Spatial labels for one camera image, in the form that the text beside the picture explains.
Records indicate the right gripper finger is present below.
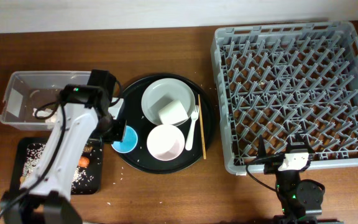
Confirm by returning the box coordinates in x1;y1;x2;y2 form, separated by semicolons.
293;133;314;153
257;135;267;158

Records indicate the light blue cup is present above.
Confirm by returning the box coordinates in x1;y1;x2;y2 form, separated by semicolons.
111;126;138;154

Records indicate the brown food chunk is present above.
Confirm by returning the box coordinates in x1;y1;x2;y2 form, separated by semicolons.
83;146;93;153

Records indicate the food scraps and rice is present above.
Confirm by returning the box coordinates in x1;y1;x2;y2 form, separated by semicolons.
13;142;103;195

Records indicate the orange carrot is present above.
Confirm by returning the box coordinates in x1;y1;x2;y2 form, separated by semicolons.
78;156;90;168

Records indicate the pink bowl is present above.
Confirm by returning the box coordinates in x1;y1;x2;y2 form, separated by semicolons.
147;124;185;161

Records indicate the white tissue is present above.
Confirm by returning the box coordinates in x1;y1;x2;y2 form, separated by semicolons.
32;108;57;123

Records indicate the cream white cup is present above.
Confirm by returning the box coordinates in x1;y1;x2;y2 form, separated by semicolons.
158;100;188;125

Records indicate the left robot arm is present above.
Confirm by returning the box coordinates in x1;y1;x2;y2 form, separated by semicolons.
0;83;126;223

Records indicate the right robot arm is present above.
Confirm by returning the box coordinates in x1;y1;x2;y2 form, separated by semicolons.
257;134;325;224

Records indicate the grey dishwasher rack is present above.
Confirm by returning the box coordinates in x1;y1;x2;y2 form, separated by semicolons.
211;22;358;175

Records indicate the black rectangular tray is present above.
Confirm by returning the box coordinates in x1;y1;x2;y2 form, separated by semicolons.
9;137;103;195

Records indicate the wooden chopstick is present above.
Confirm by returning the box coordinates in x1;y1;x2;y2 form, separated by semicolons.
198;95;206;160

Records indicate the grey plate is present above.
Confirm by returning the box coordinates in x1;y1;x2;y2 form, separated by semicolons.
141;78;195;126

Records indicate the white plastic fork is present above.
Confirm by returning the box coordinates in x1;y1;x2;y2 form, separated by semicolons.
185;105;200;151

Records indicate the clear plastic bin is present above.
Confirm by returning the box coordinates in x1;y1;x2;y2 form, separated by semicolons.
0;70;108;131

